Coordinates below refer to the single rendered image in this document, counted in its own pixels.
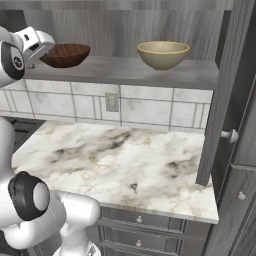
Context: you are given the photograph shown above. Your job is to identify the beige bowl with yellow rim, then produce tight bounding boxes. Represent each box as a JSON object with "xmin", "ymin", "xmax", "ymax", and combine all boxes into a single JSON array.
[{"xmin": 137, "ymin": 40, "xmax": 190, "ymax": 71}]

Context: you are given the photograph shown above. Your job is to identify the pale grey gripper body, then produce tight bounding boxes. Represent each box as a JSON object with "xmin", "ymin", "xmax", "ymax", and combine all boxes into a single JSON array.
[{"xmin": 24, "ymin": 30, "xmax": 56, "ymax": 68}]

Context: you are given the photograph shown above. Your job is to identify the silver cabinet door knob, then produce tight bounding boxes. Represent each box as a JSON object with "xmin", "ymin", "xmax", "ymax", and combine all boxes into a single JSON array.
[{"xmin": 220, "ymin": 128, "xmax": 240, "ymax": 145}]

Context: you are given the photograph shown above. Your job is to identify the black hob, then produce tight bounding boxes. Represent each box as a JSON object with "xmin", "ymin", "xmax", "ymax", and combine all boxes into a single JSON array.
[{"xmin": 2, "ymin": 117, "xmax": 47, "ymax": 152}]

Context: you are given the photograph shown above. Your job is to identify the brown wooden bowl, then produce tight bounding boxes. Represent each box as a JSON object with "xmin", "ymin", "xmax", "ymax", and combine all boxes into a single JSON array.
[{"xmin": 39, "ymin": 43, "xmax": 92, "ymax": 69}]

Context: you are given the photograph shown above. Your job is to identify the grey drawer front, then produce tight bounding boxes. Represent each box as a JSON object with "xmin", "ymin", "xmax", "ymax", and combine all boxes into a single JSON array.
[
  {"xmin": 99, "ymin": 206, "xmax": 188, "ymax": 236},
  {"xmin": 96, "ymin": 229, "xmax": 183, "ymax": 256}
]

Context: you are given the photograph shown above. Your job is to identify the grey wall outlet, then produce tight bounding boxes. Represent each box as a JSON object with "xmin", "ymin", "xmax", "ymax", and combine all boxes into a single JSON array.
[{"xmin": 104, "ymin": 91, "xmax": 120, "ymax": 113}]

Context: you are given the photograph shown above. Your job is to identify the grey wooden cabinet door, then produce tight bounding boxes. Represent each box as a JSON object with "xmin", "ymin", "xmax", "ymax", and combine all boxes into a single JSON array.
[{"xmin": 195, "ymin": 0, "xmax": 256, "ymax": 187}]

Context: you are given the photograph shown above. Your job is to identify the grey wooden wall cabinet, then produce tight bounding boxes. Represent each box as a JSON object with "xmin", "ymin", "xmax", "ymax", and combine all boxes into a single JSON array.
[{"xmin": 0, "ymin": 0, "xmax": 234, "ymax": 91}]

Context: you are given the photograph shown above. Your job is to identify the grey tall cupboard door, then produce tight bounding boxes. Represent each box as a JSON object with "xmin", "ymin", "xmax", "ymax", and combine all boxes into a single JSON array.
[{"xmin": 202, "ymin": 162, "xmax": 256, "ymax": 256}]

